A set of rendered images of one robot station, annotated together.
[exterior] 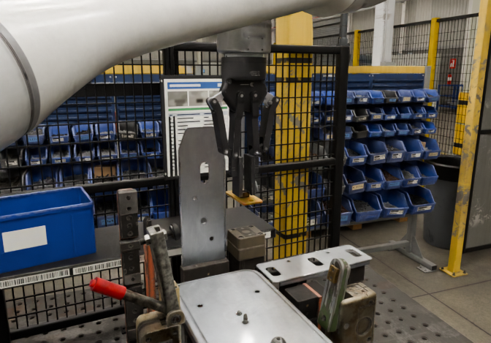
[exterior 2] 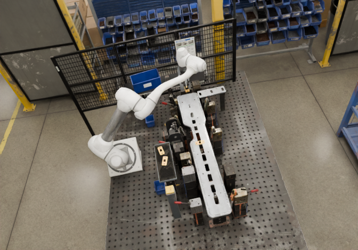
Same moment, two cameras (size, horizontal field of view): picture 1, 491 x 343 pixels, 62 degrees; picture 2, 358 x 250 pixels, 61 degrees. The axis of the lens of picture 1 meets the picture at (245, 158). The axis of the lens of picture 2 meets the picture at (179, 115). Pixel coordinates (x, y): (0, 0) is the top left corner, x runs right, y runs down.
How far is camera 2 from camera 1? 2.31 m
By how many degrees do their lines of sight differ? 40
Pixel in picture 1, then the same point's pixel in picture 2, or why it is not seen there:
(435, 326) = (251, 103)
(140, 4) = (163, 88)
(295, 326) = (198, 109)
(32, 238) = (148, 85)
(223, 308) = (186, 103)
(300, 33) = (218, 16)
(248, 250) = (195, 87)
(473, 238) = (338, 49)
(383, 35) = not seen: outside the picture
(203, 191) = not seen: hidden behind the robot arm
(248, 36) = (183, 69)
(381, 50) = not seen: outside the picture
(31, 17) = (154, 97)
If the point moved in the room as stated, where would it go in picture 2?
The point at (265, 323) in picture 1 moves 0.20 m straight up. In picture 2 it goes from (193, 107) to (191, 93)
